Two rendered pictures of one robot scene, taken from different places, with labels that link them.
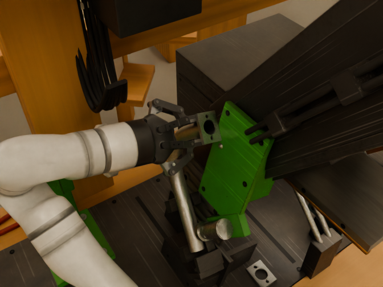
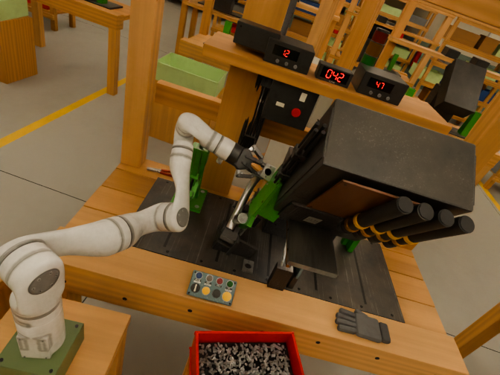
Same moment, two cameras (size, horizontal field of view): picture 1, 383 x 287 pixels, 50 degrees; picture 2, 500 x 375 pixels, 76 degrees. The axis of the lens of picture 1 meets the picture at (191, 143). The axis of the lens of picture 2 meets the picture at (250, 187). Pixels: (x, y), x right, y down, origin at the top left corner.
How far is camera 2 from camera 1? 0.58 m
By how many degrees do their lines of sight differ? 24
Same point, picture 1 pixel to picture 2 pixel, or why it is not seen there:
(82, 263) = (178, 165)
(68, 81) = (236, 127)
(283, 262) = (263, 271)
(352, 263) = (294, 300)
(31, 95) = (219, 123)
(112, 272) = (184, 177)
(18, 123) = not seen: hidden behind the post
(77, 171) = (204, 141)
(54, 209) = (186, 143)
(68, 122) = not seen: hidden behind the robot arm
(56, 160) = (199, 130)
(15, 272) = (161, 188)
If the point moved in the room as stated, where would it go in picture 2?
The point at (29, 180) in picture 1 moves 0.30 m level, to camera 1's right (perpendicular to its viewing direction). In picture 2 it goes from (186, 128) to (255, 178)
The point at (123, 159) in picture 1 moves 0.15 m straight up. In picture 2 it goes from (222, 151) to (234, 111)
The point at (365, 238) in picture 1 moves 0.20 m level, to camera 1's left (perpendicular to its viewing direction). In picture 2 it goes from (289, 257) to (242, 218)
